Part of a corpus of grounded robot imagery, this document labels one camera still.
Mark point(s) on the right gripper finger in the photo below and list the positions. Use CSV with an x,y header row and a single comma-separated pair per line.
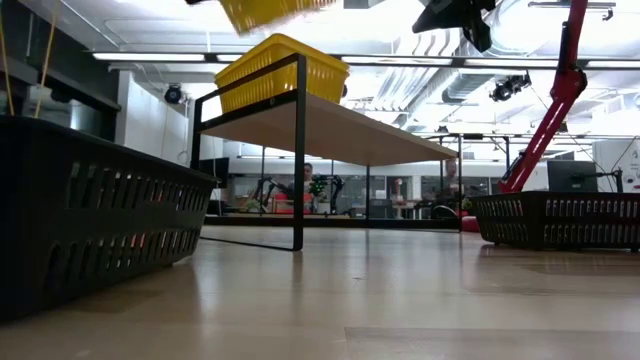
x,y
440,21
447,5

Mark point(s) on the yellow plastic basket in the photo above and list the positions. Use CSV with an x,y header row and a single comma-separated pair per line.
x,y
320,75
260,12

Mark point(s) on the black plastic basket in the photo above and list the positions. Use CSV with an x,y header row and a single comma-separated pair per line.
x,y
575,200
75,240

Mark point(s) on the long ceiling light strip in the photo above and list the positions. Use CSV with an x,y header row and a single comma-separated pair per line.
x,y
150,57

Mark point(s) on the black ceiling spotlight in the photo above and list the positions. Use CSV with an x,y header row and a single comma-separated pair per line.
x,y
510,87

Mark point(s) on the black round spotlight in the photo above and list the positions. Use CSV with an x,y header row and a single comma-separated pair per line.
x,y
173,94

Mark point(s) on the person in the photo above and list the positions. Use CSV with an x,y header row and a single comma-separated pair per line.
x,y
451,172
308,175

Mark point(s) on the black computer monitor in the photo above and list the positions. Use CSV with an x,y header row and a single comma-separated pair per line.
x,y
572,175
215,172

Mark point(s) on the green potted plant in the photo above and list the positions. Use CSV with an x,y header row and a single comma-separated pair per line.
x,y
467,204

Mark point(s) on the background robot station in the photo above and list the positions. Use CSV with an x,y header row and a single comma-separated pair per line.
x,y
325,190

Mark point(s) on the white poster board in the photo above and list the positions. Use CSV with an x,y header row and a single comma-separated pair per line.
x,y
620,160

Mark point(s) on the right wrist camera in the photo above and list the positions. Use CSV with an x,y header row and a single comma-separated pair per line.
x,y
480,40

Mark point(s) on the wooden shelf black metal frame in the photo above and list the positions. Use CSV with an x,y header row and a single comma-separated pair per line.
x,y
325,130

